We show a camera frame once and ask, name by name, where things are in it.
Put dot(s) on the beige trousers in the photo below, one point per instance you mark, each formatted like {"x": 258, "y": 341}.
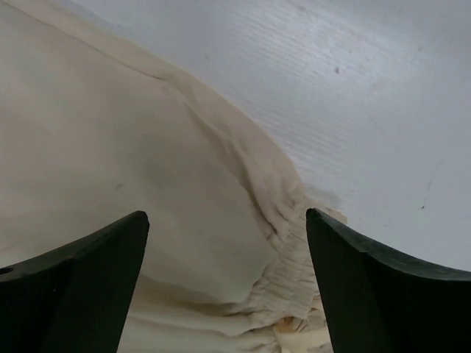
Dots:
{"x": 94, "y": 128}

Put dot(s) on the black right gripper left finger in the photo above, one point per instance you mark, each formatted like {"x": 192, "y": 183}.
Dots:
{"x": 74, "y": 298}

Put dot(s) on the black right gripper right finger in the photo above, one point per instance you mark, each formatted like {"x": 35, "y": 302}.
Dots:
{"x": 378, "y": 299}

